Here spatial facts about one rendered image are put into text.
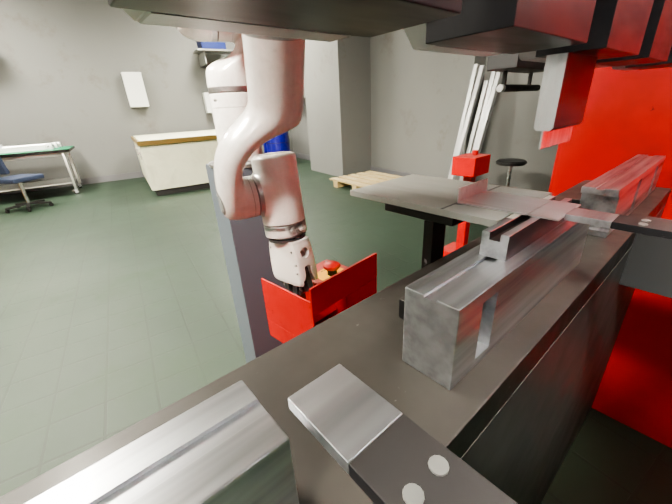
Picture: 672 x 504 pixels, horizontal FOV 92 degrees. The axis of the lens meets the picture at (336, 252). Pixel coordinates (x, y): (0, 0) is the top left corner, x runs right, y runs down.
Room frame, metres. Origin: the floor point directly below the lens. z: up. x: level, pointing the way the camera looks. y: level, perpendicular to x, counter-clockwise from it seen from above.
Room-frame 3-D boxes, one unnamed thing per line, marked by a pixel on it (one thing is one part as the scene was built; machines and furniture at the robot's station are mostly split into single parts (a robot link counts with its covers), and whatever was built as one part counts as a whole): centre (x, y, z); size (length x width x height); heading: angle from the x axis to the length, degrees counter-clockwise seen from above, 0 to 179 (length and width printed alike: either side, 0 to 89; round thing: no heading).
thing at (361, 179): (4.90, -0.66, 0.06); 1.30 x 0.89 x 0.12; 31
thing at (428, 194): (0.53, -0.18, 1.00); 0.26 x 0.18 x 0.01; 39
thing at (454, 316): (0.38, -0.24, 0.92); 0.39 x 0.06 x 0.10; 129
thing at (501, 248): (0.40, -0.25, 0.98); 0.20 x 0.03 x 0.03; 129
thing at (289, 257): (0.62, 0.10, 0.86); 0.10 x 0.07 x 0.11; 46
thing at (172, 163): (6.40, 2.60, 0.42); 2.13 x 1.73 x 0.83; 31
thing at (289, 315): (0.64, 0.04, 0.75); 0.20 x 0.16 x 0.18; 136
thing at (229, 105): (0.99, 0.26, 1.09); 0.19 x 0.19 x 0.18
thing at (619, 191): (0.77, -0.70, 0.92); 0.50 x 0.06 x 0.10; 129
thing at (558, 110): (0.42, -0.28, 1.13); 0.10 x 0.02 x 0.10; 129
